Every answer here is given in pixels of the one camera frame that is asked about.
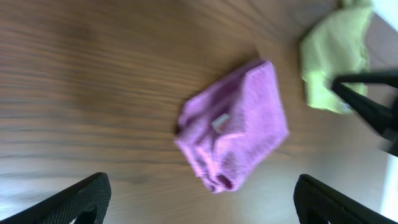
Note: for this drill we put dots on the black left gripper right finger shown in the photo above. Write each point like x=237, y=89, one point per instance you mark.
x=318, y=203

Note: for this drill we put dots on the crumpled green cloth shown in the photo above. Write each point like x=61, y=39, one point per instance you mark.
x=335, y=46

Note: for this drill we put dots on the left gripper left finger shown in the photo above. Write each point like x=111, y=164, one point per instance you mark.
x=84, y=202

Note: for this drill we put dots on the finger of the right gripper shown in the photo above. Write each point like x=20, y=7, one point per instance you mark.
x=381, y=118

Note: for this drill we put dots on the purple microfiber cloth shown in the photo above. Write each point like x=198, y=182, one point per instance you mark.
x=233, y=125

